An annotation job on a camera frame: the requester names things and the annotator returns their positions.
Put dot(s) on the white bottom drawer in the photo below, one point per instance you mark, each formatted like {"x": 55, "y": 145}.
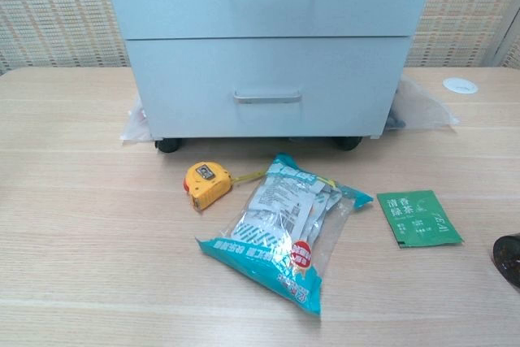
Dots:
{"x": 183, "y": 91}

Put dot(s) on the yellow tape measure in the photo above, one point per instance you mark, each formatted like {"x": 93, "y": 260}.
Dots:
{"x": 207, "y": 188}

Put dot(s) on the teal snack packet bag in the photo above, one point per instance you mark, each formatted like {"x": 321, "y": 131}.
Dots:
{"x": 276, "y": 217}

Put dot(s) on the black caster wheel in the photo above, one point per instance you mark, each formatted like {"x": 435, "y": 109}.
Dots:
{"x": 167, "y": 146}
{"x": 346, "y": 142}

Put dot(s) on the clear plastic bag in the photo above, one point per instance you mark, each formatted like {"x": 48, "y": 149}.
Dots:
{"x": 136, "y": 125}
{"x": 422, "y": 109}

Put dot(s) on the green tea sachet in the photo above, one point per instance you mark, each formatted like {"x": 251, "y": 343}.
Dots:
{"x": 418, "y": 219}

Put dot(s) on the dark brown glossy object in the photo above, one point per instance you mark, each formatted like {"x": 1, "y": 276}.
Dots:
{"x": 508, "y": 261}

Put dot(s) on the white drawer cabinet frame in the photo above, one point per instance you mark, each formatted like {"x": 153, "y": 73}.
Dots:
{"x": 374, "y": 136}

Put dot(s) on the woven bamboo wall screen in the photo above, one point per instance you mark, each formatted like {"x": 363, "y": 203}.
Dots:
{"x": 48, "y": 9}

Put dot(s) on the grey window frame post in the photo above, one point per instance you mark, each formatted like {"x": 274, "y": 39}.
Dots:
{"x": 503, "y": 34}

